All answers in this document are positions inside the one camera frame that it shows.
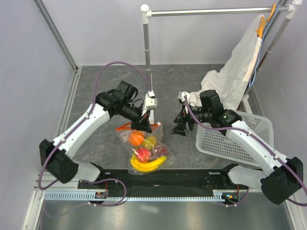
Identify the white plastic basket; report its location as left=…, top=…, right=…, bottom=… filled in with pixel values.
left=196, top=111, right=274, bottom=167

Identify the blue clothes hanger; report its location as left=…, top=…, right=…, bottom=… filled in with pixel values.
left=248, top=4, right=280, bottom=88

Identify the orange fruit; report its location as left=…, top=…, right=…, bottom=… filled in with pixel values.
left=128, top=130, right=144, bottom=147

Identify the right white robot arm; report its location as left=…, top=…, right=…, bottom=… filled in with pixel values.
left=170, top=90, right=307, bottom=207

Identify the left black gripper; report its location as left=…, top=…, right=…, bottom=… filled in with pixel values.
left=119, top=101, right=152, bottom=133

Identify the metal clothes rack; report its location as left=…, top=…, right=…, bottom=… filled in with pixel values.
left=140, top=0, right=303, bottom=125

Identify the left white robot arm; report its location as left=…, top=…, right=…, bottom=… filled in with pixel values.
left=39, top=81, right=157, bottom=188

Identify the red apple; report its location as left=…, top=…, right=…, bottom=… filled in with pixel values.
left=135, top=148, right=151, bottom=162

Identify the white slotted cable duct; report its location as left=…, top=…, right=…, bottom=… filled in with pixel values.
left=44, top=190, right=226, bottom=202

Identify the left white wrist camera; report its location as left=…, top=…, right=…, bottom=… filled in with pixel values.
left=142, top=90, right=158, bottom=115

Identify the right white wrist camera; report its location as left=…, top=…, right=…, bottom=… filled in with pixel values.
left=178, top=92, right=190, bottom=103

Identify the orange clothes hanger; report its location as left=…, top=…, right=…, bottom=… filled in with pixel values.
left=256, top=4, right=276, bottom=38

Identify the clear orange-zipper zip bag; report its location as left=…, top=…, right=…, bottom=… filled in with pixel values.
left=116, top=122, right=176, bottom=175

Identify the white cloth garment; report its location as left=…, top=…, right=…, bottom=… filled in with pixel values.
left=188, top=14, right=264, bottom=110

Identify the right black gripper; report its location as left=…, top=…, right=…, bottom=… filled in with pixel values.
left=170, top=103, right=212, bottom=137

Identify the yellow banana bunch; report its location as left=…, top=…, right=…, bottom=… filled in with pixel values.
left=130, top=155, right=167, bottom=173

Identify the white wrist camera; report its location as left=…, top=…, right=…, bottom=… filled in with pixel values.
left=178, top=92, right=190, bottom=103
left=142, top=90, right=158, bottom=115

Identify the yellow lemon fruit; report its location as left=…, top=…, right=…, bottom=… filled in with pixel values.
left=142, top=136, right=157, bottom=150

